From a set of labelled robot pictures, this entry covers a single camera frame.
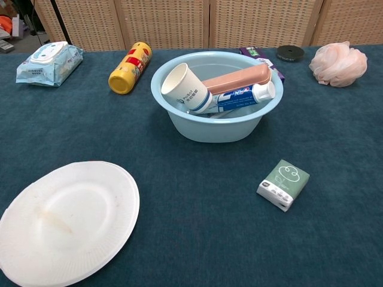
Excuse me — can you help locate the white paper cup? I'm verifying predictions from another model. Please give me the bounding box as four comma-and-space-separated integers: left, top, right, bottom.
160, 62, 214, 115

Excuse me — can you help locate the blue white toothpaste tube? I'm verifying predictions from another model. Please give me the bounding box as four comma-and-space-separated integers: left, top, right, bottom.
188, 81, 276, 115

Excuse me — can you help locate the pink toothbrush case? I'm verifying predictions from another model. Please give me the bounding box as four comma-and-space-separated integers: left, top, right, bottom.
200, 64, 272, 96

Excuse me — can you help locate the light blue plastic basin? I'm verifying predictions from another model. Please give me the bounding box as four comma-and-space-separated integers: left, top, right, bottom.
150, 50, 284, 144

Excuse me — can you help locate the purple box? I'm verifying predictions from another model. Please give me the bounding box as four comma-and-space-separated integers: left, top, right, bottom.
239, 46, 287, 84

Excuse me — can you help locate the white toothbrush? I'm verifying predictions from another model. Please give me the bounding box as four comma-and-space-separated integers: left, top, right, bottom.
209, 110, 238, 119

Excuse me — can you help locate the teal table cloth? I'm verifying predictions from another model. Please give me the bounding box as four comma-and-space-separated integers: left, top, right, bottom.
0, 44, 383, 287

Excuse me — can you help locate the yellow cylindrical bottle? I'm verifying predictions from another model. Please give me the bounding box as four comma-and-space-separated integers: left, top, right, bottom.
108, 41, 153, 96

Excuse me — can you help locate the green white tissue pack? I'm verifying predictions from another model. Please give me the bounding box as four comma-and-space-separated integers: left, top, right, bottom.
256, 158, 311, 213

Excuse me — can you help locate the wicker folding screen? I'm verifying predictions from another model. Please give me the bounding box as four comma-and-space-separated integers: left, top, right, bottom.
29, 0, 383, 51

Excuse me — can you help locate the black round disc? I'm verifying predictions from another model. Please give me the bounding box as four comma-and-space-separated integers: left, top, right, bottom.
275, 44, 305, 63

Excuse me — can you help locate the white paper plate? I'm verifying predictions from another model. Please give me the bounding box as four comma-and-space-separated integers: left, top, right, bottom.
0, 160, 141, 287

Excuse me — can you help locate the blue wet wipes pack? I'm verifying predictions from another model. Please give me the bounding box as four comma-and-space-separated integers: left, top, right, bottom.
15, 41, 84, 87

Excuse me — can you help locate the pink mesh bath sponge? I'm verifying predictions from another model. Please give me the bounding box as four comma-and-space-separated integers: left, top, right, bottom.
309, 41, 368, 88

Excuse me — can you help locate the black tripod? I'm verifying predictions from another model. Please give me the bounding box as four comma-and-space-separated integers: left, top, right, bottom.
50, 0, 72, 45

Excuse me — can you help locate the white background carton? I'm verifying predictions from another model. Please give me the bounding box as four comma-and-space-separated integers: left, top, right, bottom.
11, 14, 22, 38

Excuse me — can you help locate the orange background object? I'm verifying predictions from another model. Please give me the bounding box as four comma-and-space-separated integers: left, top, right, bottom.
0, 15, 13, 35

